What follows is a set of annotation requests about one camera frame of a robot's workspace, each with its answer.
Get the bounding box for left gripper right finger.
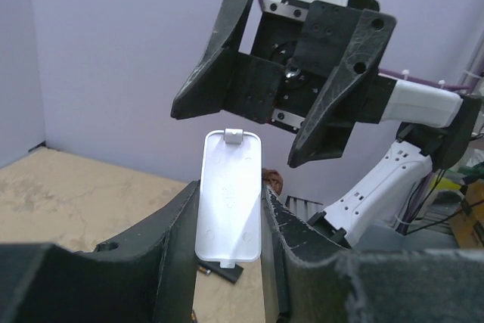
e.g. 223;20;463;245
261;185;483;322

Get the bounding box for black remote control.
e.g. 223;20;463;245
198;260;244;284

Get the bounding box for white battery cover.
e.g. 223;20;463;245
194;129;262;269

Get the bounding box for brown cloth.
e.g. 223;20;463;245
262;168;284;196

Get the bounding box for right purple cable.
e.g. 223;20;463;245
255;0;472;94

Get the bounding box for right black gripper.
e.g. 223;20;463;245
171;0;396;167

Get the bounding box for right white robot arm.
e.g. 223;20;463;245
171;0;480;247

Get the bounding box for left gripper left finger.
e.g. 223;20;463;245
1;182;200;322

